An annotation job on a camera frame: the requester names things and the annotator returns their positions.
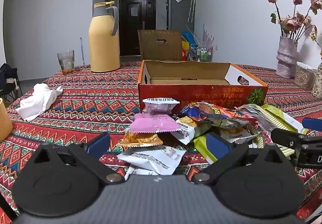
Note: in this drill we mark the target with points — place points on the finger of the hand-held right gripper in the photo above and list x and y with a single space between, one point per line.
283 137
314 124

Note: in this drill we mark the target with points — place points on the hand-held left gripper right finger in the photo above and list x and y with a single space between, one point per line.
218 145

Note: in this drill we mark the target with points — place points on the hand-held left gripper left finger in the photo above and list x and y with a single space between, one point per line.
98 144

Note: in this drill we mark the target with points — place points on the light green snack packet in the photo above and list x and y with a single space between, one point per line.
281 115

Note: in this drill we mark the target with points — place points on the colourful cartoon chip bag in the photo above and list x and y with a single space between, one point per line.
213 113

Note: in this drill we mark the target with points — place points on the white labelled cracker packet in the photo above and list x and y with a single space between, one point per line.
185 131

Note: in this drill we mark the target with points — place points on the plain white snack packet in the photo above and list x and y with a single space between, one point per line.
151 159

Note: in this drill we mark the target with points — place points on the pink snack packet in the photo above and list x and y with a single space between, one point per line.
153 124

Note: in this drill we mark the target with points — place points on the orange cardboard box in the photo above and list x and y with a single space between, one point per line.
163 95

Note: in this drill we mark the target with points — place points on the clear window cracker packet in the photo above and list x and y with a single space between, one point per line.
236 133

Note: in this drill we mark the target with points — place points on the orange cracker packet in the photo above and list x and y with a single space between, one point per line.
138 139

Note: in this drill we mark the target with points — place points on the speckled jar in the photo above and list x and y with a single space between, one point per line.
318 83

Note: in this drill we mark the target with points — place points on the clear grain container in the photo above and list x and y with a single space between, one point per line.
304 78

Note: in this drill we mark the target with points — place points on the lavender white snack packet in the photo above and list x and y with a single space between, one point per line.
159 107

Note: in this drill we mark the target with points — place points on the pink textured vase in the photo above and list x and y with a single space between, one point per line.
286 58

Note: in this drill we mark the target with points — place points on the crumpled white cloth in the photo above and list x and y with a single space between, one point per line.
37 103

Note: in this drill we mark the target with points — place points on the clear drinking glass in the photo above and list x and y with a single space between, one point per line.
66 63

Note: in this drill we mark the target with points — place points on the yellow cup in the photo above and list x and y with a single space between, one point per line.
5 123

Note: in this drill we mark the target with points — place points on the red gift box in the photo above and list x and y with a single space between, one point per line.
185 55

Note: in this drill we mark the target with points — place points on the yellow thermos jug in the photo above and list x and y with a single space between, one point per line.
104 45

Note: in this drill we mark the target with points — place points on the dried pink roses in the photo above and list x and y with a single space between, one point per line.
291 22

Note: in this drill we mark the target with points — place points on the yellow bag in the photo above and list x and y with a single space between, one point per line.
185 45

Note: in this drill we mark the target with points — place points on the pink feathery decoration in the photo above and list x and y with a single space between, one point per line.
207 36

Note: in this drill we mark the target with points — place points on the blue roll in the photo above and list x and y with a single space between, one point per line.
188 36

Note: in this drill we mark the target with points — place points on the dark entrance door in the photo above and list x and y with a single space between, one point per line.
128 32

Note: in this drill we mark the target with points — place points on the black folding chair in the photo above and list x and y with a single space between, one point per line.
7 73

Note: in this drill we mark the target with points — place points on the grey refrigerator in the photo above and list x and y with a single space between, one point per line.
176 15

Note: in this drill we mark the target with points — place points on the white folded umbrella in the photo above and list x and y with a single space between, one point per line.
192 7

